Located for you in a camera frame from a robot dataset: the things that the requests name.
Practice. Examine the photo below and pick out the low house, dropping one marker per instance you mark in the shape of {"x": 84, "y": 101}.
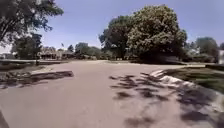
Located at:
{"x": 50, "y": 53}

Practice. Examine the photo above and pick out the overhanging tree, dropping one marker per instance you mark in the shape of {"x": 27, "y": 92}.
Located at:
{"x": 20, "y": 13}

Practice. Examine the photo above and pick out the large pale green tree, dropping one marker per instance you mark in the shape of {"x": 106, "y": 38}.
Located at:
{"x": 155, "y": 30}

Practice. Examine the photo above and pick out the pale concrete kerb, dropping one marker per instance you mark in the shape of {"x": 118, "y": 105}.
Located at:
{"x": 173, "y": 81}

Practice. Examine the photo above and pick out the leafy tree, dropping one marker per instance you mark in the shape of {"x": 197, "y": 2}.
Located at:
{"x": 206, "y": 46}

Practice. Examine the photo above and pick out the white building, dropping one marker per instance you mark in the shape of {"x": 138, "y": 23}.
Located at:
{"x": 221, "y": 56}

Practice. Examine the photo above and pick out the grey asphalt road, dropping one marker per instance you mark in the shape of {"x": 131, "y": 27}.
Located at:
{"x": 90, "y": 96}

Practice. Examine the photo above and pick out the dark green tree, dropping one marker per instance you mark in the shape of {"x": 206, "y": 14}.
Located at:
{"x": 28, "y": 46}
{"x": 115, "y": 36}

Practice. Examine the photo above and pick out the grass verge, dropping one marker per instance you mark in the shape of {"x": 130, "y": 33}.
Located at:
{"x": 203, "y": 77}

